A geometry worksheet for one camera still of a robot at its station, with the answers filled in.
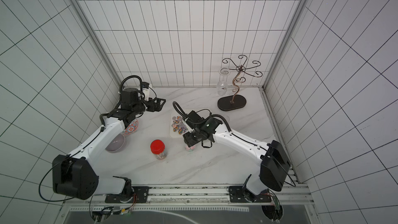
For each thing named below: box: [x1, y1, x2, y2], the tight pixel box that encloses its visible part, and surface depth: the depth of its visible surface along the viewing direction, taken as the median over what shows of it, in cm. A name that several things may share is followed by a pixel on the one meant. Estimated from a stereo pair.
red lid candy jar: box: [150, 138, 167, 161], surface depth 79 cm
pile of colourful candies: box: [171, 115, 188, 135], surface depth 99 cm
